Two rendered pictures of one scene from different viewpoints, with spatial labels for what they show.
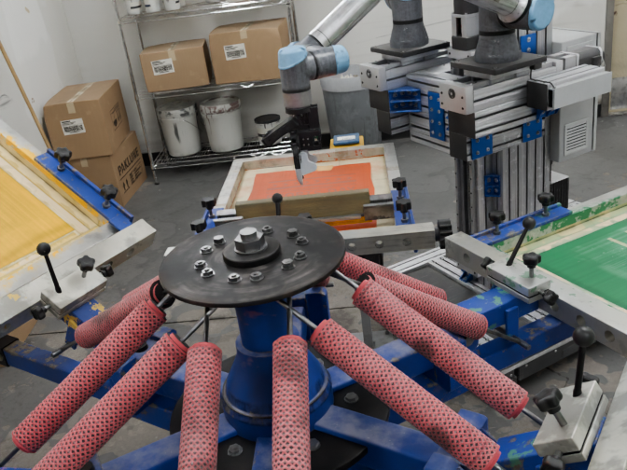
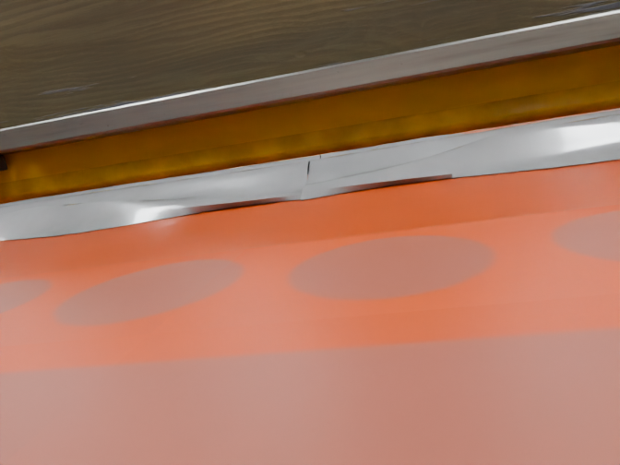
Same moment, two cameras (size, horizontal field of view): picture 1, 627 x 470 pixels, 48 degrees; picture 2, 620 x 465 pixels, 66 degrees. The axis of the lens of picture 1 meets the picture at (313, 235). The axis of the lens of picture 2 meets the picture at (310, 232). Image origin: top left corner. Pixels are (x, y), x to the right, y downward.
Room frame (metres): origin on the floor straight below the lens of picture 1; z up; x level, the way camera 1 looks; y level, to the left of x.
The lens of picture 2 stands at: (2.07, 0.02, 0.97)
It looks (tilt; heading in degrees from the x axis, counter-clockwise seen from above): 12 degrees down; 186
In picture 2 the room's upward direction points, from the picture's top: 9 degrees counter-clockwise
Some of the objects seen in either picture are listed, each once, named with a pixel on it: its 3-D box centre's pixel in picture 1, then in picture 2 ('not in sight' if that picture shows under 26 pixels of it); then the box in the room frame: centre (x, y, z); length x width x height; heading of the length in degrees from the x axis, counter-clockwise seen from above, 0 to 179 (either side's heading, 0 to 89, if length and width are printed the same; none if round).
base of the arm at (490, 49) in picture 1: (497, 43); not in sight; (2.33, -0.69, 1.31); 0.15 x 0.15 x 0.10
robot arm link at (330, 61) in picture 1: (323, 61); not in sight; (1.90, -0.09, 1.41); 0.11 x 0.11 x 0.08; 27
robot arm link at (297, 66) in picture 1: (295, 68); not in sight; (1.84, -0.01, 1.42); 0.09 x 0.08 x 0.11; 117
